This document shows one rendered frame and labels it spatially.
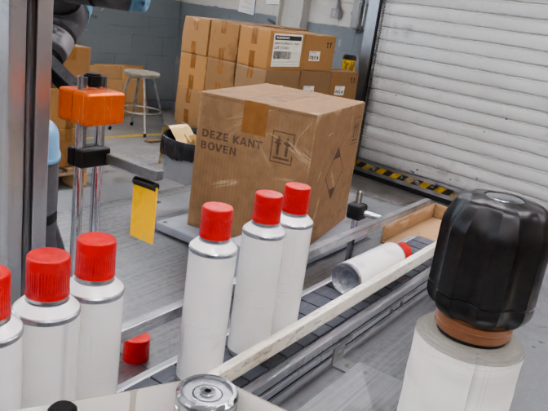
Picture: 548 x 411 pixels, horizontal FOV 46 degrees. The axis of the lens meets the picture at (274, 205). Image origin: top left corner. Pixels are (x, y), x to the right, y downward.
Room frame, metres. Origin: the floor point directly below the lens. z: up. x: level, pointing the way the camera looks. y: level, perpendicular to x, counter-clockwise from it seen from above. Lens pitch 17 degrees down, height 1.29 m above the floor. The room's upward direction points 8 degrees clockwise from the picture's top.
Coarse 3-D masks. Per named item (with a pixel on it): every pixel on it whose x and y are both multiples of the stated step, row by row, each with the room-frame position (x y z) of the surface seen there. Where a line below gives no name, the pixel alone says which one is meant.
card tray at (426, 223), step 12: (432, 204) 1.57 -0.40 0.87; (408, 216) 1.44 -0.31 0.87; (420, 216) 1.51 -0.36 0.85; (432, 216) 1.58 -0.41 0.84; (384, 228) 1.33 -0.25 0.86; (396, 228) 1.39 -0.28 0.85; (408, 228) 1.45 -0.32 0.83; (420, 228) 1.47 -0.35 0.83; (432, 228) 1.48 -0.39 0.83; (384, 240) 1.34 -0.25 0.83; (396, 240) 1.36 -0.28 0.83; (432, 240) 1.39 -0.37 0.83
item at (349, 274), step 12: (372, 252) 0.99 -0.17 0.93; (384, 252) 1.00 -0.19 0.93; (396, 252) 1.02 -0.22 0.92; (408, 252) 1.07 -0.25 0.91; (348, 264) 0.92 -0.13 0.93; (360, 264) 0.93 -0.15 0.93; (372, 264) 0.95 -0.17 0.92; (384, 264) 0.97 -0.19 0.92; (336, 276) 0.93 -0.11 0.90; (348, 276) 0.93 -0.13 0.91; (360, 276) 0.91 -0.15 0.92; (372, 276) 0.94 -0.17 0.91; (336, 288) 0.93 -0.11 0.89; (348, 288) 0.92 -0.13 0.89
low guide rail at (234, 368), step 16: (416, 256) 1.04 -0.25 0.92; (432, 256) 1.11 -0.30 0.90; (384, 272) 0.95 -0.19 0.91; (400, 272) 0.99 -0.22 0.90; (368, 288) 0.88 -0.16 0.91; (336, 304) 0.80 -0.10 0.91; (352, 304) 0.85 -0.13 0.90; (304, 320) 0.74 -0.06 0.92; (320, 320) 0.77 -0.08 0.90; (272, 336) 0.69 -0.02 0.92; (288, 336) 0.70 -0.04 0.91; (256, 352) 0.65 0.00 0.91; (272, 352) 0.68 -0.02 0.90; (224, 368) 0.61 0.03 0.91; (240, 368) 0.62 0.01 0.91
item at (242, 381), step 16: (416, 240) 1.24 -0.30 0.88; (416, 272) 1.06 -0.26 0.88; (320, 288) 0.93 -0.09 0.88; (384, 288) 0.97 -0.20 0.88; (304, 304) 0.86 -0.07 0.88; (320, 304) 0.87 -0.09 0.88; (368, 304) 0.90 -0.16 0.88; (336, 320) 0.83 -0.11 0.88; (304, 336) 0.77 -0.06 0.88; (320, 336) 0.78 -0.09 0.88; (224, 352) 0.70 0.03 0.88; (288, 352) 0.72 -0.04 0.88; (256, 368) 0.67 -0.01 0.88; (272, 368) 0.68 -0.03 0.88; (144, 384) 0.61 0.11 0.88; (240, 384) 0.63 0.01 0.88
